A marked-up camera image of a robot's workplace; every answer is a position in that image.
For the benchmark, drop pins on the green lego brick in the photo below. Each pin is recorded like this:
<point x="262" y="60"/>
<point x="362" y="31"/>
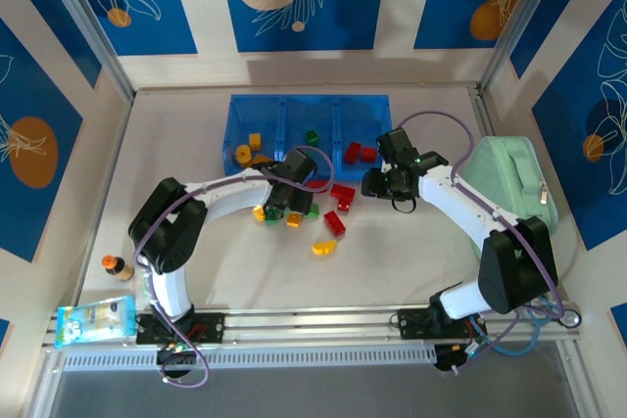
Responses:
<point x="311" y="137"/>
<point x="314" y="211"/>
<point x="272" y="217"/>

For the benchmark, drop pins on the orange lego brick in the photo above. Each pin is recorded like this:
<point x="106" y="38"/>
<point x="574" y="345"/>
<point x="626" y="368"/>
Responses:
<point x="294" y="220"/>

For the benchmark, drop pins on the yellow lego brick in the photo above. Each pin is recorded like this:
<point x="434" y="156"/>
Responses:
<point x="263" y="159"/>
<point x="258" y="214"/>

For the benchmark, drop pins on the long red lego brick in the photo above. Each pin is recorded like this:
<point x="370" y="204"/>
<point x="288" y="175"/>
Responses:
<point x="334" y="223"/>

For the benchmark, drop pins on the yellow rounded lego piece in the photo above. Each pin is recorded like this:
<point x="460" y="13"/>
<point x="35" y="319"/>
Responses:
<point x="324" y="246"/>

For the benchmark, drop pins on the orange round lego piece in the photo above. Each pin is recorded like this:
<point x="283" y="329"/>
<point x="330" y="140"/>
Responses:
<point x="242" y="154"/>

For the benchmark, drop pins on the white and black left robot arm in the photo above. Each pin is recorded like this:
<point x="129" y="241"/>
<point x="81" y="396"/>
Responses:
<point x="230" y="198"/>

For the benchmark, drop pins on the red arch lego brick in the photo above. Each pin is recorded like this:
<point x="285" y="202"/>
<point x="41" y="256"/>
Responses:
<point x="317" y="185"/>

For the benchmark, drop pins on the small red lego brick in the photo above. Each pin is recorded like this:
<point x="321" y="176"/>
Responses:
<point x="344" y="205"/>

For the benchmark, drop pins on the orange lego cube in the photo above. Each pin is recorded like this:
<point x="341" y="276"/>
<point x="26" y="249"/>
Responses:
<point x="255" y="140"/>

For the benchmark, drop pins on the blue three-compartment plastic bin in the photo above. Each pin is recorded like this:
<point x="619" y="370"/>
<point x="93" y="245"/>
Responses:
<point x="294" y="119"/>

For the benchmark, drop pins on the mint green zip case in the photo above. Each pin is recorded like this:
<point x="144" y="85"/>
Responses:
<point x="509" y="178"/>

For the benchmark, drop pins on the brown bottle with orange cap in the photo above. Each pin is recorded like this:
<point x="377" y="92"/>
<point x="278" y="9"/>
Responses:
<point x="116" y="267"/>

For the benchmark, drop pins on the black electronics board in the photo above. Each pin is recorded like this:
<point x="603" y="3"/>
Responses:
<point x="443" y="359"/>
<point x="171" y="357"/>

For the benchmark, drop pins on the blue snack packet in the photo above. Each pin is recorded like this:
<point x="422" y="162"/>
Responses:
<point x="95" y="320"/>

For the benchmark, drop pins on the silver round roller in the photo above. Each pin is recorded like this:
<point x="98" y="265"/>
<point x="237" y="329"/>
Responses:
<point x="569" y="318"/>

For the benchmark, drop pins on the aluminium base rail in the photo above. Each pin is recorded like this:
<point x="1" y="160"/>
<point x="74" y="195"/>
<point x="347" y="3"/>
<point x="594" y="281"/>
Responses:
<point x="318" y="322"/>

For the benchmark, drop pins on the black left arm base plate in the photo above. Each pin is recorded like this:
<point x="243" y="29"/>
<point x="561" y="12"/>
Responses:
<point x="210" y="327"/>

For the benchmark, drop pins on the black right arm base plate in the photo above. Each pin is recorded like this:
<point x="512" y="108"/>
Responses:
<point x="411" y="322"/>

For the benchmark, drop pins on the aluminium frame post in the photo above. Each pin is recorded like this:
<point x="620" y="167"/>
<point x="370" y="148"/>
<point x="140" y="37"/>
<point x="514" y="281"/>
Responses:
<point x="520" y="21"/>
<point x="88" y="21"/>

